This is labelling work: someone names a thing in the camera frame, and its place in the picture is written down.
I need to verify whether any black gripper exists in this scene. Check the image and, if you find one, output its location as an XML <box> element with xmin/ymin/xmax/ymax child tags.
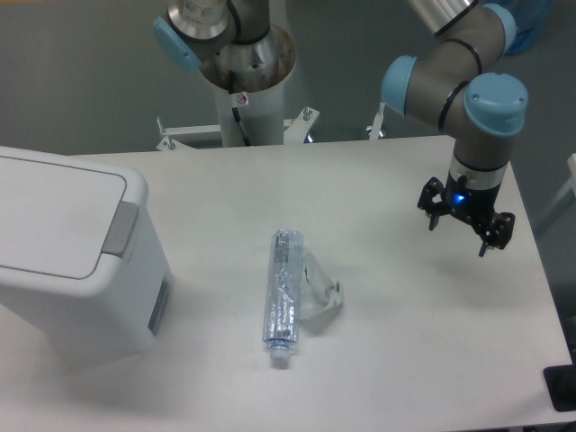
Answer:
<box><xmin>417</xmin><ymin>175</ymin><xmax>516</xmax><ymax>257</ymax></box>

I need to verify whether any white trash can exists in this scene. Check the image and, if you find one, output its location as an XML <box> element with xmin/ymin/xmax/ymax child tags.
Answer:
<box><xmin>1</xmin><ymin>147</ymin><xmax>171</xmax><ymax>353</ymax></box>

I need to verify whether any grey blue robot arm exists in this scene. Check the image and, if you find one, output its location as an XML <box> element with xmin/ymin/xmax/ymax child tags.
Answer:
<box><xmin>153</xmin><ymin>1</ymin><xmax>528</xmax><ymax>250</ymax></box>

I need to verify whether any black device at table edge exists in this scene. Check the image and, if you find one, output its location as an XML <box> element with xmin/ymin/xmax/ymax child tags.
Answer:
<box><xmin>544</xmin><ymin>364</ymin><xmax>575</xmax><ymax>412</ymax></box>

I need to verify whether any crushed clear plastic bottle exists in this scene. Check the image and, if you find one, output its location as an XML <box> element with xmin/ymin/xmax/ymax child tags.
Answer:
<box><xmin>262</xmin><ymin>229</ymin><xmax>304</xmax><ymax>369</ymax></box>

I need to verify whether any blue plastic bag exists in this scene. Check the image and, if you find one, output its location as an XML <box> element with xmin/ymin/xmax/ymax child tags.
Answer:
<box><xmin>501</xmin><ymin>0</ymin><xmax>554</xmax><ymax>56</ymax></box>

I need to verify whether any white furniture frame right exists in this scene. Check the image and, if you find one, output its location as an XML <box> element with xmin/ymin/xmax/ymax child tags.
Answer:
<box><xmin>533</xmin><ymin>153</ymin><xmax>575</xmax><ymax>239</ymax></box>

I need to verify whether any white pedestal base frame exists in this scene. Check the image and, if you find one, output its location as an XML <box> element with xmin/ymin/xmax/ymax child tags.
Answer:
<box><xmin>156</xmin><ymin>102</ymin><xmax>386</xmax><ymax>151</ymax></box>

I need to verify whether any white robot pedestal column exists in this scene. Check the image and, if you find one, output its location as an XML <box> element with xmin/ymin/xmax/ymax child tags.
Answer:
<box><xmin>200</xmin><ymin>24</ymin><xmax>296</xmax><ymax>148</ymax></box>

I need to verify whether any black pedestal cable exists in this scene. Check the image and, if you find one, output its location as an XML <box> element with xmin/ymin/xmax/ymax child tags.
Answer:
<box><xmin>228</xmin><ymin>71</ymin><xmax>252</xmax><ymax>148</ymax></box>

